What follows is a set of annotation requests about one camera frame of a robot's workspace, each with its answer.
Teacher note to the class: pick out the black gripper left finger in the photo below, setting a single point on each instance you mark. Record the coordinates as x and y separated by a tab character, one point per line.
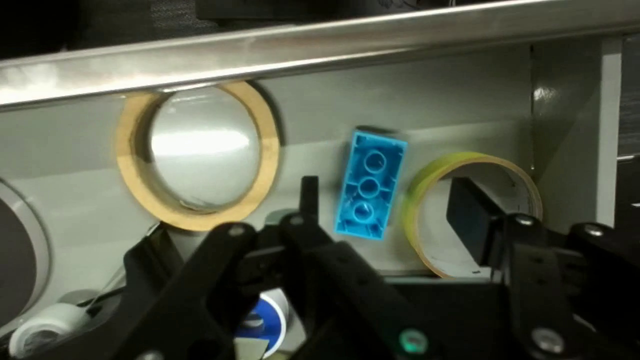
321	292

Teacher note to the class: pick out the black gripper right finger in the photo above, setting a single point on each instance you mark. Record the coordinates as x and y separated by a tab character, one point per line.
566	292

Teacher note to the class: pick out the light blue toy brick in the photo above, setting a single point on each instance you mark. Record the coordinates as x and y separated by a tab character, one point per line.
366	186

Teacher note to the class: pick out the grey metal open drawer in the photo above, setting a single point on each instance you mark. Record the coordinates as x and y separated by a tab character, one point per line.
401	86

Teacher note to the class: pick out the blue white tape roll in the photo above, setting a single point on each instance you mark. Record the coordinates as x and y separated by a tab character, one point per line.
274	322

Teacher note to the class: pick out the yellow clear tape roll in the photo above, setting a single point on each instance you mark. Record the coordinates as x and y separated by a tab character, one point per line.
414	206

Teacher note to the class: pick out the tan masking tape roll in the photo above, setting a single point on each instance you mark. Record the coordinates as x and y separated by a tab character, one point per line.
130	167

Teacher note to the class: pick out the black magnetic tape roll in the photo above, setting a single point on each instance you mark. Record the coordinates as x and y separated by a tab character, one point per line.
16	260

